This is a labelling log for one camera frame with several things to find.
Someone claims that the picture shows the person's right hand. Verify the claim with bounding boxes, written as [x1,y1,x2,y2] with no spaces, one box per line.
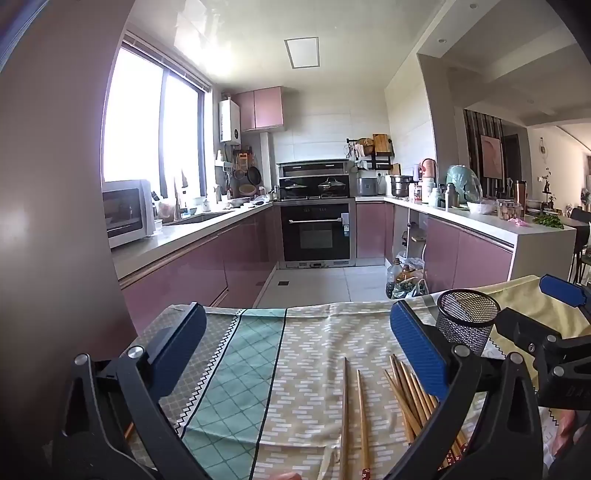
[551,410,583,467]

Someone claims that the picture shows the black mesh utensil holder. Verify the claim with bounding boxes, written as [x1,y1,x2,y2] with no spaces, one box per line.
[436,289,502,358]

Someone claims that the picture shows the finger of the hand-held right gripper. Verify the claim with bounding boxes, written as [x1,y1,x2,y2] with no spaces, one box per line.
[538,274,591,319]
[489,307,570,371]

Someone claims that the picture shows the kitchen window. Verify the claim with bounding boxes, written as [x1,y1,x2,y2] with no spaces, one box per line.
[102,44,213,197]

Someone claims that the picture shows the red-ended wooden chopstick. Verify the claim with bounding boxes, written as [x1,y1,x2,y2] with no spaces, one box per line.
[340,357,350,480]
[356,369,372,480]

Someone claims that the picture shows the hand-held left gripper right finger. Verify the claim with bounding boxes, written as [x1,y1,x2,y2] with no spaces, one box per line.
[389,300,546,480]

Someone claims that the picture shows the patterned tablecloth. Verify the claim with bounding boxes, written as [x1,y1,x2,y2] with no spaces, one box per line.
[124,274,591,480]

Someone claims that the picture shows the clear oil bottle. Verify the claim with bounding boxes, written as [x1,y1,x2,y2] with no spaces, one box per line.
[385,258,403,298]

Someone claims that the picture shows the ceiling light panel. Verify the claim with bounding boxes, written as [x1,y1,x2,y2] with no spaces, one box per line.
[284,38,321,70]

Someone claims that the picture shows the grey refrigerator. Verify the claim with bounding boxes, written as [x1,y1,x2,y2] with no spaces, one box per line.
[0,0,141,462]

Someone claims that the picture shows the bundle of wooden chopsticks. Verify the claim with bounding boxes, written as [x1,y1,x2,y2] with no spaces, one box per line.
[383,353,469,472]

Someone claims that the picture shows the plastic bags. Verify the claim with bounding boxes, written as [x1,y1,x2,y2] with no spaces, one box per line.
[397,258,428,298]

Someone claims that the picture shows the white microwave oven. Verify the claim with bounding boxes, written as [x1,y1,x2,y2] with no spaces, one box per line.
[102,180,157,249]

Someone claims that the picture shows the pink wall cabinet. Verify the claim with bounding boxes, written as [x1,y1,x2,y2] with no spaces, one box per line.
[232,86,284,132]

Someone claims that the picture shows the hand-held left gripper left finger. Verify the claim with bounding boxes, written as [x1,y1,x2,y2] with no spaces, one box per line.
[52,302,213,480]

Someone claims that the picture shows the pink base cabinets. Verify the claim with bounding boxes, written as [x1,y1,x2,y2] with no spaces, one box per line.
[117,203,282,333]
[355,200,515,291]

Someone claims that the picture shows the dark dining chair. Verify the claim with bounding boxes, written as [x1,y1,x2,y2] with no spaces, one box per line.
[571,208,591,283]

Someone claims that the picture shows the white gas water heater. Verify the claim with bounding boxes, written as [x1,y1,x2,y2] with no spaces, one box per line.
[219,99,242,143]

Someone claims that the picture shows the black range hood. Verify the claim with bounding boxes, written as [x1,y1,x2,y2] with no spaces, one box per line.
[276,160,352,178]

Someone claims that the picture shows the pink kettle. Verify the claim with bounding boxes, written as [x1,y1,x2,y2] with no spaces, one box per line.
[418,158,437,192]

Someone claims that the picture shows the light green appliance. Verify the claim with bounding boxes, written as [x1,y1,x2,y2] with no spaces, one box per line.
[445,165,483,204]

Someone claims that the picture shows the framed wall picture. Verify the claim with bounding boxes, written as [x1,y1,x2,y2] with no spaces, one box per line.
[480,135,505,178]

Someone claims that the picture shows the steel stockpot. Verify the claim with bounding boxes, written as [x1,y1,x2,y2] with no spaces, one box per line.
[390,174,413,199]

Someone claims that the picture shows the black wall rack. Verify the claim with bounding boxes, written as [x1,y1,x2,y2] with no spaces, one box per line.
[346,134,395,171]

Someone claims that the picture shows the black built-in oven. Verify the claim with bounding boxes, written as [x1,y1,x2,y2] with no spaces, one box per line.
[279,202,355,268]

